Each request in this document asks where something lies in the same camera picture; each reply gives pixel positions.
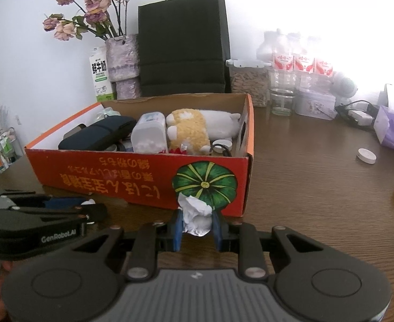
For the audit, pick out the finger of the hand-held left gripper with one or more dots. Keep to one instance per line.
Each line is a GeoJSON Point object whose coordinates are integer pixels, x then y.
{"type": "Point", "coordinates": [83, 213]}
{"type": "Point", "coordinates": [63, 202]}

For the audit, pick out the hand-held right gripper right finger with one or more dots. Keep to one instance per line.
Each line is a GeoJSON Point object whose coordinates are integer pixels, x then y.
{"type": "Point", "coordinates": [217, 231]}

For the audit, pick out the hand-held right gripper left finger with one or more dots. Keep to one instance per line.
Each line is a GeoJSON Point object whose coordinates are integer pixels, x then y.
{"type": "Point", "coordinates": [177, 231]}

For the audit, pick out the white tissue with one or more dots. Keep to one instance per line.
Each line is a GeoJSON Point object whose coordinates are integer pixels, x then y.
{"type": "Point", "coordinates": [90, 202]}
{"type": "Point", "coordinates": [197, 213]}

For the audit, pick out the orange cardboard box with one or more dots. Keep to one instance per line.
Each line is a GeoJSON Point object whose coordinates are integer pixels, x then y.
{"type": "Point", "coordinates": [116, 181]}

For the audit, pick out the white plastic bottle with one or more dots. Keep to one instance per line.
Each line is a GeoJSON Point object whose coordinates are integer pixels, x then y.
{"type": "Point", "coordinates": [150, 130]}

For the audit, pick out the wooden desktop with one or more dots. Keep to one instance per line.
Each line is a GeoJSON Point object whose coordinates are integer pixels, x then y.
{"type": "Point", "coordinates": [317, 191]}

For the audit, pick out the dark blue pouch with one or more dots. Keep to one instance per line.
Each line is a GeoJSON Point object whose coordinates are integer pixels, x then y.
{"type": "Point", "coordinates": [100, 134]}

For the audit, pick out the round white charging puck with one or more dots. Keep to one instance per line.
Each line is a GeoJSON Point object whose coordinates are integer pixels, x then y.
{"type": "Point", "coordinates": [222, 145]}

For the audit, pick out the yellow white plush toy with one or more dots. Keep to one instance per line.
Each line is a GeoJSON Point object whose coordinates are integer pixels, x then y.
{"type": "Point", "coordinates": [190, 127]}

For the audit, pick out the green white milk carton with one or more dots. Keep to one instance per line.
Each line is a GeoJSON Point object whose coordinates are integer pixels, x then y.
{"type": "Point", "coordinates": [101, 73]}

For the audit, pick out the clear glass cup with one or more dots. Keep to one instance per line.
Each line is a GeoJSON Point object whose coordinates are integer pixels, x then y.
{"type": "Point", "coordinates": [281, 104]}

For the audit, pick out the mottled purple vase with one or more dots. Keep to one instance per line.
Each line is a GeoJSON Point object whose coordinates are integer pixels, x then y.
{"type": "Point", "coordinates": [123, 63]}

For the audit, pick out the clear snack jar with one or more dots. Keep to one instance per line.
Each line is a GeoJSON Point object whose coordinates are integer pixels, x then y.
{"type": "Point", "coordinates": [250, 84]}

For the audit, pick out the white printed tin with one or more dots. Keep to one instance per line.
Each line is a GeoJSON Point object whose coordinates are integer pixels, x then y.
{"type": "Point", "coordinates": [314, 105]}

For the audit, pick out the small white disc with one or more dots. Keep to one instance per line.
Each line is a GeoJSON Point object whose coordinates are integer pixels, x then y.
{"type": "Point", "coordinates": [367, 156]}

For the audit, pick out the white charger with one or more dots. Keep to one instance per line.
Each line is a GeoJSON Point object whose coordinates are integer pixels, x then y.
{"type": "Point", "coordinates": [361, 117]}

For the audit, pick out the row of clear drink bottles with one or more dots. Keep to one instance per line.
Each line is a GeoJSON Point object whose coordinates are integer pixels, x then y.
{"type": "Point", "coordinates": [294, 63]}

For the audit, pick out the black paper bag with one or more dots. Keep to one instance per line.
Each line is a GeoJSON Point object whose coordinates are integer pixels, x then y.
{"type": "Point", "coordinates": [183, 40]}

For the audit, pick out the round white gadget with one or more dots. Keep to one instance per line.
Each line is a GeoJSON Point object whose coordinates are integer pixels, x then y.
{"type": "Point", "coordinates": [344, 87]}

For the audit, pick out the dried pink roses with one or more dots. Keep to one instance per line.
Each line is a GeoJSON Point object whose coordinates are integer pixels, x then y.
{"type": "Point", "coordinates": [96, 3]}

